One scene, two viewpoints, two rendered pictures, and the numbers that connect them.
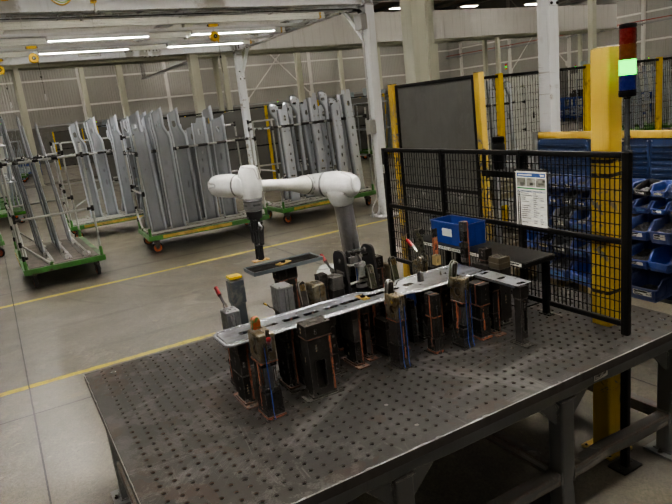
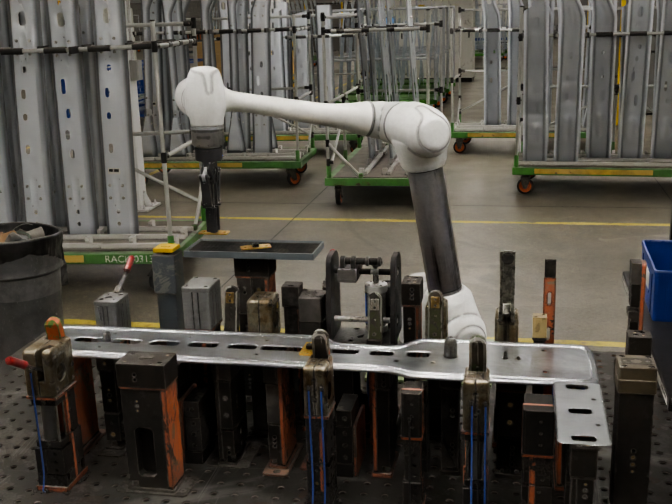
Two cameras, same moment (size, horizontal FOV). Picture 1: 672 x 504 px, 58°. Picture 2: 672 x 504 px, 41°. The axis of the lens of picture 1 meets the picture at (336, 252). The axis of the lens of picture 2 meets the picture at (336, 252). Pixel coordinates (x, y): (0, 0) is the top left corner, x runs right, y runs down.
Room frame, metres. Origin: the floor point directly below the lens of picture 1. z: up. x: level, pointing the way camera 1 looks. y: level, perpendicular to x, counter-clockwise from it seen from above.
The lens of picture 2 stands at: (1.17, -1.48, 1.80)
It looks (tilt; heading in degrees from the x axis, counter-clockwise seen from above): 15 degrees down; 40
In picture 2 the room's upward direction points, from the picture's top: 2 degrees counter-clockwise
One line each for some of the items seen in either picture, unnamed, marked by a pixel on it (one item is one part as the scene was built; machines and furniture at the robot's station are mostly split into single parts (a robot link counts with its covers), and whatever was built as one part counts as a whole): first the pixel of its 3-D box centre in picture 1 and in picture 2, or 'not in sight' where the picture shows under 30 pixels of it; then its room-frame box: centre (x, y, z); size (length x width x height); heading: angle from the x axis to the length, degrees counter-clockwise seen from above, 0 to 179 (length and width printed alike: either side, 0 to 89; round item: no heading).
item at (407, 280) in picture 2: (378, 294); (412, 355); (2.98, -0.20, 0.91); 0.07 x 0.05 x 0.42; 28
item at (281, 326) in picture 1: (360, 299); (301, 351); (2.67, -0.09, 1.00); 1.38 x 0.22 x 0.02; 118
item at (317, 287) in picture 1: (319, 320); (265, 364); (2.75, 0.12, 0.89); 0.13 x 0.11 x 0.38; 28
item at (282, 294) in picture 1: (286, 326); (206, 354); (2.68, 0.27, 0.90); 0.13 x 0.10 x 0.41; 28
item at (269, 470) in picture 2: (351, 333); (280, 406); (2.65, -0.03, 0.84); 0.17 x 0.06 x 0.29; 28
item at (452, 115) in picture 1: (440, 193); not in sight; (5.35, -0.99, 1.00); 1.34 x 0.14 x 2.00; 29
